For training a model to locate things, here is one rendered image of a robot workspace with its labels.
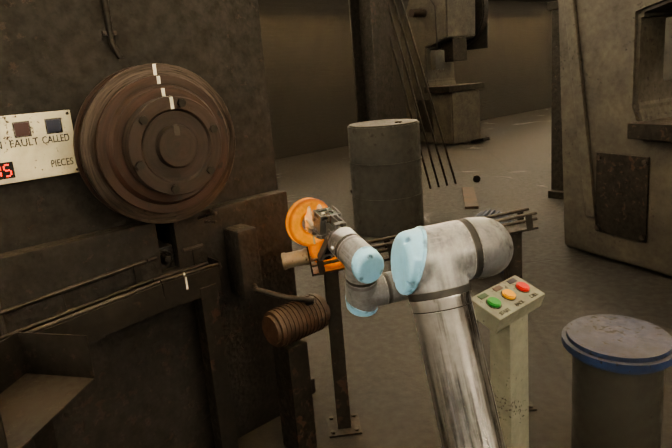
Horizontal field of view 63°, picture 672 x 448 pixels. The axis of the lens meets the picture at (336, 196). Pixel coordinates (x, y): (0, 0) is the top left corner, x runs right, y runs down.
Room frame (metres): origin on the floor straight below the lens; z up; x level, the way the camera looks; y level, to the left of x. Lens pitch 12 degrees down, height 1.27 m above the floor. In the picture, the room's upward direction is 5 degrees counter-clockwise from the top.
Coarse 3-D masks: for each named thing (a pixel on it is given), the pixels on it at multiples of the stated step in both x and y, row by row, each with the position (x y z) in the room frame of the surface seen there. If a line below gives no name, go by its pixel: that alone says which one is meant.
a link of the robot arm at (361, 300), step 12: (348, 288) 1.44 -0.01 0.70; (360, 288) 1.42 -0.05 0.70; (372, 288) 1.43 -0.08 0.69; (384, 288) 1.45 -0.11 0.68; (348, 300) 1.45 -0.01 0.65; (360, 300) 1.43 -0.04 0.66; (372, 300) 1.44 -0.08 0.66; (384, 300) 1.45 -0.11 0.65; (360, 312) 1.44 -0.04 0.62; (372, 312) 1.45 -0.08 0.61
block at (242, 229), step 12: (228, 228) 1.81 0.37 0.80; (240, 228) 1.79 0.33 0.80; (252, 228) 1.79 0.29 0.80; (228, 240) 1.80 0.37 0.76; (240, 240) 1.76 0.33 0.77; (252, 240) 1.78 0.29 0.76; (228, 252) 1.81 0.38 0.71; (240, 252) 1.75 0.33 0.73; (252, 252) 1.78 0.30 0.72; (228, 264) 1.82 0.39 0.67; (240, 264) 1.76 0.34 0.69; (252, 264) 1.78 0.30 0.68; (240, 276) 1.76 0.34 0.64; (252, 276) 1.77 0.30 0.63; (240, 288) 1.77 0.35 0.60
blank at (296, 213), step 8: (304, 200) 1.70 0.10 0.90; (312, 200) 1.71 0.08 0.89; (320, 200) 1.72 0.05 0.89; (296, 208) 1.68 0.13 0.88; (304, 208) 1.69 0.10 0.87; (312, 208) 1.70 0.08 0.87; (288, 216) 1.68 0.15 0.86; (296, 216) 1.68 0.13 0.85; (288, 224) 1.67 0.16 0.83; (296, 224) 1.67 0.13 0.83; (288, 232) 1.68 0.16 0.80; (296, 232) 1.67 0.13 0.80; (304, 232) 1.69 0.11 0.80; (296, 240) 1.67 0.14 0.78; (304, 240) 1.68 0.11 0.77; (312, 240) 1.70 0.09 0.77; (320, 240) 1.71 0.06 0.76
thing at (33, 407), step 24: (24, 336) 1.27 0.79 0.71; (48, 336) 1.25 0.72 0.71; (72, 336) 1.23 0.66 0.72; (0, 360) 1.21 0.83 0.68; (24, 360) 1.27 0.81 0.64; (48, 360) 1.25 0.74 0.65; (72, 360) 1.23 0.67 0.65; (0, 384) 1.20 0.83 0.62; (24, 384) 1.22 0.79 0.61; (48, 384) 1.21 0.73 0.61; (72, 384) 1.20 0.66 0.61; (0, 408) 1.14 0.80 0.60; (24, 408) 1.13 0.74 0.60; (48, 408) 1.12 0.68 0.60; (0, 432) 0.97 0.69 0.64; (24, 432) 1.04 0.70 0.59; (48, 432) 1.15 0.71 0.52
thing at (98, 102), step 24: (144, 72) 1.61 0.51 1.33; (168, 72) 1.66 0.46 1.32; (192, 72) 1.70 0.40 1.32; (96, 96) 1.52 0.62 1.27; (216, 96) 1.75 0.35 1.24; (96, 120) 1.51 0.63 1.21; (96, 168) 1.50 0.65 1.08; (216, 192) 1.72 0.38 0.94; (144, 216) 1.57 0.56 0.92; (168, 216) 1.62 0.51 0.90
